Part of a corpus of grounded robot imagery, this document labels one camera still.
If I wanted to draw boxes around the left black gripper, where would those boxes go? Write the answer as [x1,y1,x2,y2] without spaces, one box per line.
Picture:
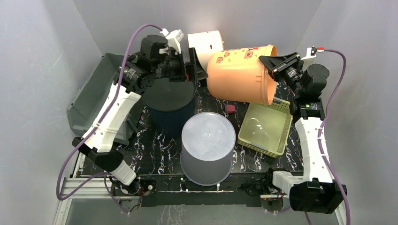
[153,48,208,83]

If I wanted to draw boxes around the orange plastic bucket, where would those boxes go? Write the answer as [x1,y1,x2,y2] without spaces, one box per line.
[207,45,277,105]

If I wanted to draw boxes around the dark blue bucket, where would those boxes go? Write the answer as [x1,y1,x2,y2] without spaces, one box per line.
[142,78,197,138]

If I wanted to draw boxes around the light grey plastic bucket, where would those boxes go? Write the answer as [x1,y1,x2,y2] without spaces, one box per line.
[180,112,236,186]

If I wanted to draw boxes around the grey plastic bin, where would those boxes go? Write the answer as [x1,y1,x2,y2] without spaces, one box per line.
[67,53,145,145]

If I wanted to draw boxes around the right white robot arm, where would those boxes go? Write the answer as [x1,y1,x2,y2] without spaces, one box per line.
[259,52,347,214]

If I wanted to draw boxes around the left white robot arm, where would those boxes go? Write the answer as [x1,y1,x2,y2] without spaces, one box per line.
[73,35,207,195]

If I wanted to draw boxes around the cream cylindrical container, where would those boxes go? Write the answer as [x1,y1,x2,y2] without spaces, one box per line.
[188,30,224,71]

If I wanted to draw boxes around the small pink eraser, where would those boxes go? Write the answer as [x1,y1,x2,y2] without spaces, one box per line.
[225,104,236,114]

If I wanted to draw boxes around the yellow plastic basket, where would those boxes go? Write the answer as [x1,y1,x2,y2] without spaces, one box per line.
[237,98,292,158]

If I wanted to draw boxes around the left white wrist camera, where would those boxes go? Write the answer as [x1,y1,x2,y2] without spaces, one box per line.
[160,28,184,54]

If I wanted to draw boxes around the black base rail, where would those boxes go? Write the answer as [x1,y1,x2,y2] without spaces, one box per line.
[136,172,287,207]

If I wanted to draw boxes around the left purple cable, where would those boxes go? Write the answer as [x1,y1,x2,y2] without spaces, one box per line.
[56,23,165,201]

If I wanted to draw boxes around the purple cable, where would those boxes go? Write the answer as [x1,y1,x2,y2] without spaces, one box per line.
[56,23,165,201]
[305,48,352,225]

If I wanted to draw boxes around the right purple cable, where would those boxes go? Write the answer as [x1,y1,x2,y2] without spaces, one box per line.
[305,48,352,225]

